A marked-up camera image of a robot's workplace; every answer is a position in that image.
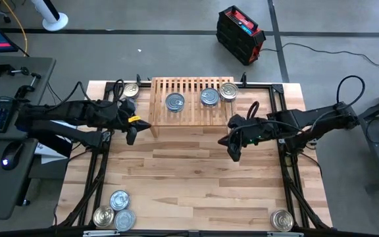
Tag white stand base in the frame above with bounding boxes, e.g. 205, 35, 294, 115
30, 0, 69, 32

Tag right gripper cable loop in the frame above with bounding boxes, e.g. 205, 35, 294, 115
246, 100, 260, 121

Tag black floor power cable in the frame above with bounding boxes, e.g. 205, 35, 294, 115
261, 41, 379, 70

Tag black metal stand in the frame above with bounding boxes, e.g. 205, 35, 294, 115
340, 84, 379, 194

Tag black metal table frame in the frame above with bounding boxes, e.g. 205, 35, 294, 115
56, 72, 332, 237

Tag silver mounting bracket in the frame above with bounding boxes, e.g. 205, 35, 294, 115
266, 231, 305, 237
83, 230, 120, 237

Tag black computer mouse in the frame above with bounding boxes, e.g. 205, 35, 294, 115
1, 141, 25, 171

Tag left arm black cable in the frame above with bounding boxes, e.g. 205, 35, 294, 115
43, 78, 127, 113

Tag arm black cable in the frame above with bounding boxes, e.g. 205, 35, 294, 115
336, 74, 366, 111
43, 78, 127, 113

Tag black desk clamp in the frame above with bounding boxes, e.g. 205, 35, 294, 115
14, 72, 42, 99
0, 61, 31, 79

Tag teal-labelled tin can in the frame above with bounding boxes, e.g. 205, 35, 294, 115
109, 190, 131, 211
164, 92, 186, 113

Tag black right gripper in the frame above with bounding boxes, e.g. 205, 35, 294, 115
217, 114, 270, 163

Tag wooden slatted shelf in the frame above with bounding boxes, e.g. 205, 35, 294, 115
147, 76, 240, 138

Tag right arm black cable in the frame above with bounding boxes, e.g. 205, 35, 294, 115
336, 74, 366, 111

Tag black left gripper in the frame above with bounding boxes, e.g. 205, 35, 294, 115
116, 97, 152, 146

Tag white paper sheets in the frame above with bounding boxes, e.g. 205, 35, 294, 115
34, 141, 75, 165

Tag red black equipment case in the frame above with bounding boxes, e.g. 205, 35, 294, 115
215, 5, 266, 66

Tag yellow cable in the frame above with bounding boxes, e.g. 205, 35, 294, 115
0, 0, 30, 57

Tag blue-labelled tin can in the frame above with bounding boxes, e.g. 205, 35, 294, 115
199, 87, 220, 108
114, 209, 137, 232

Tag black desk support bar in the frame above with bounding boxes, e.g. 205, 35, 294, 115
28, 131, 74, 159

